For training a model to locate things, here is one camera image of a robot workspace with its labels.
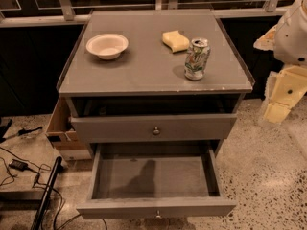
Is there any black tool on floor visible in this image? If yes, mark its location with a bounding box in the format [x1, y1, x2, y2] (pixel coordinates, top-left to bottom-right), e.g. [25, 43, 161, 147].
[0, 118, 44, 144]

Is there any yellow sponge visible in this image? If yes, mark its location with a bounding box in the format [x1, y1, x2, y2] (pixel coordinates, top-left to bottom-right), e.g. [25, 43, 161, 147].
[162, 31, 189, 53]

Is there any cardboard box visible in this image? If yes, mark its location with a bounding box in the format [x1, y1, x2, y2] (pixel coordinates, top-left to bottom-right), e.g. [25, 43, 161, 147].
[46, 98, 91, 161]

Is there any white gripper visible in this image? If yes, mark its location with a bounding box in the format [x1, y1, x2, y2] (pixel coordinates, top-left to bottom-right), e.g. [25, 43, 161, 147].
[253, 26, 307, 124]

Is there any grey drawer cabinet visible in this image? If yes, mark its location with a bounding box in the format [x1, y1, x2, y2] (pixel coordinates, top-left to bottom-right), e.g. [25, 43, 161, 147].
[56, 9, 256, 160]

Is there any metal window railing frame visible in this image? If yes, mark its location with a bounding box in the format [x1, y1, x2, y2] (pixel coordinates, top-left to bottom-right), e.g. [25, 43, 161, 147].
[0, 0, 307, 29]

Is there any black power adapter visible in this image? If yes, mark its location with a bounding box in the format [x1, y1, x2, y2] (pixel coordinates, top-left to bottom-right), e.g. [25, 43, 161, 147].
[9, 159, 29, 172]

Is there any black pole on floor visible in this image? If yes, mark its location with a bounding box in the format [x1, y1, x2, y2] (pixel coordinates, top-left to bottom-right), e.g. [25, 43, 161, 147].
[31, 156, 62, 230]

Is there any green white 7up can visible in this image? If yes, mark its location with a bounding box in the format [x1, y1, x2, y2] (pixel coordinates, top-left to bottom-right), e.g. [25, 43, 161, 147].
[184, 37, 211, 81]

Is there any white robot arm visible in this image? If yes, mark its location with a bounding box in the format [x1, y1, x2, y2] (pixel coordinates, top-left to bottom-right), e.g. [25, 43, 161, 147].
[253, 0, 307, 123]

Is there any black cable on floor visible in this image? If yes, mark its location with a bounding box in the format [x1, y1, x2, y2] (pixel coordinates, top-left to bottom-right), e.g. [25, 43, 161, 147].
[0, 146, 108, 230]

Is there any open grey middle drawer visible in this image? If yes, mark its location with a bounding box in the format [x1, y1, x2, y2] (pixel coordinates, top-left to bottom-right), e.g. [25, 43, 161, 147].
[77, 142, 236, 219]

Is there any white paper bowl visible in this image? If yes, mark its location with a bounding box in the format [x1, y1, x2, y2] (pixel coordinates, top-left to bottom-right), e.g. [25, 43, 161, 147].
[86, 34, 129, 60]

